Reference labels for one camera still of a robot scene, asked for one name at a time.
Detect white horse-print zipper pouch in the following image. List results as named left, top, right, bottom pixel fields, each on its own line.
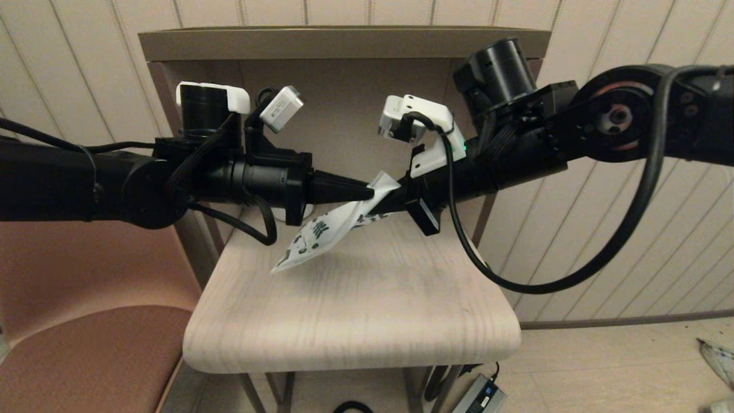
left=271, top=171, right=403, bottom=274

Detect light wood shelf desk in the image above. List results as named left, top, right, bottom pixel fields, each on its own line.
left=139, top=27, right=551, bottom=287

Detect grey power adapter brick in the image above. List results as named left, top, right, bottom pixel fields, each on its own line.
left=453, top=374, right=507, bottom=413

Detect dark metal table legs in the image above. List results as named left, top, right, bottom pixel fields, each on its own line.
left=240, top=366, right=462, bottom=413

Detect brown pink upholstered chair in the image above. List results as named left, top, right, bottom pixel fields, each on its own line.
left=0, top=218, right=202, bottom=413

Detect grey crumpled floor debris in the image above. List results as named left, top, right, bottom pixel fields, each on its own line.
left=696, top=338, right=734, bottom=391

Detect white right camera bracket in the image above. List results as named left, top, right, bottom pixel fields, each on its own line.
left=381, top=95, right=467, bottom=178

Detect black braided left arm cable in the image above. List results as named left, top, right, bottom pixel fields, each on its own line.
left=189, top=198, right=278, bottom=246

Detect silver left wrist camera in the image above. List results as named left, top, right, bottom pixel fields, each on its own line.
left=260, top=86, right=304, bottom=134

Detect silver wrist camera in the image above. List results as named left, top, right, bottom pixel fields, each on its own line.
left=378, top=96, right=428, bottom=141
left=260, top=86, right=304, bottom=134

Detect black left camera cable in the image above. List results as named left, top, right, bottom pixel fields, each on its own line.
left=255, top=87, right=279, bottom=115

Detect black camera cable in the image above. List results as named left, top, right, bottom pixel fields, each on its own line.
left=401, top=64, right=669, bottom=295
left=255, top=87, right=279, bottom=115

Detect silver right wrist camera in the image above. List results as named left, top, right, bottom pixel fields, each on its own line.
left=378, top=96, right=428, bottom=141

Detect black right camera cable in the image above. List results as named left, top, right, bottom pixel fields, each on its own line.
left=401, top=64, right=669, bottom=295

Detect black floor power cable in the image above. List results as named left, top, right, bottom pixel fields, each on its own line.
left=423, top=360, right=499, bottom=403

